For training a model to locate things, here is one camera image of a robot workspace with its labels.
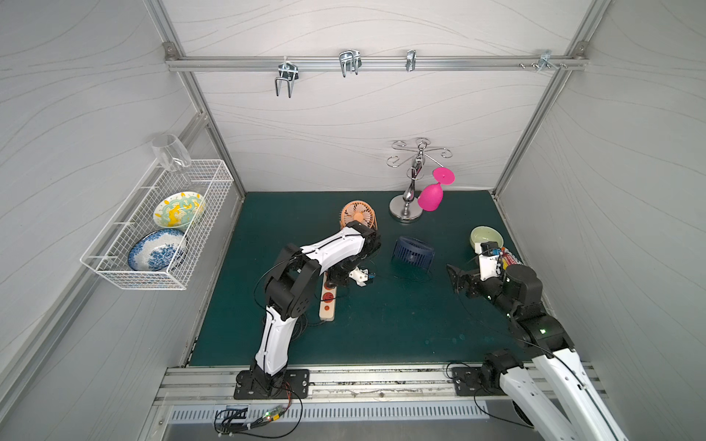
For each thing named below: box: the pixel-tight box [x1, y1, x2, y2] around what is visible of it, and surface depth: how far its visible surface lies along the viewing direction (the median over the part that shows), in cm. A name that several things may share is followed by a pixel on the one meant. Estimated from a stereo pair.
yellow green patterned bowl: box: [152, 191, 206, 229], surface depth 71 cm
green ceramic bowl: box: [469, 225, 505, 252], surface depth 103 cm
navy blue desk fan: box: [391, 236, 435, 272], surface depth 93 cm
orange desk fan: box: [339, 199, 378, 231], surface depth 104 cm
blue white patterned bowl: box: [128, 228, 189, 272], surface depth 63 cm
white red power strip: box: [318, 271, 338, 322], surface depth 88 cm
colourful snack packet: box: [501, 246, 524, 271], surface depth 95 cm
